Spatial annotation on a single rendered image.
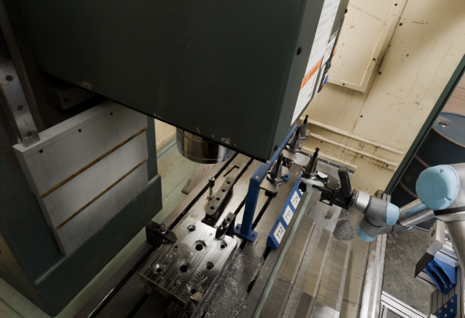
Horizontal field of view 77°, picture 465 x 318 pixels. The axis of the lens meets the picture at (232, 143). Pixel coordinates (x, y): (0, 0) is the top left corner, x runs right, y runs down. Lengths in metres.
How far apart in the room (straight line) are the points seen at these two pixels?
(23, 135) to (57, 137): 0.09
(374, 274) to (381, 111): 0.78
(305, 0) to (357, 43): 1.16
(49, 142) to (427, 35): 1.50
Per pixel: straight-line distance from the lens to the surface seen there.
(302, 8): 0.45
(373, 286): 1.50
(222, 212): 1.38
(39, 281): 1.34
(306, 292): 1.40
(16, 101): 0.91
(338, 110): 1.72
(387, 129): 1.74
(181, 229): 1.20
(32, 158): 0.98
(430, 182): 0.98
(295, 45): 0.46
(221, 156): 0.71
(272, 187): 1.07
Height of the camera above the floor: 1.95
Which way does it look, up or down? 36 degrees down
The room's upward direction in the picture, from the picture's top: 7 degrees clockwise
